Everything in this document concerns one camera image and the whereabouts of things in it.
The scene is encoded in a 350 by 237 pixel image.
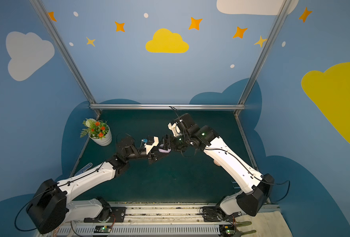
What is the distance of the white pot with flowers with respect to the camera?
35.8 inches

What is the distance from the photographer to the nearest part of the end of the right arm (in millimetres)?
593

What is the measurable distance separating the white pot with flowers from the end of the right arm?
0.51 m
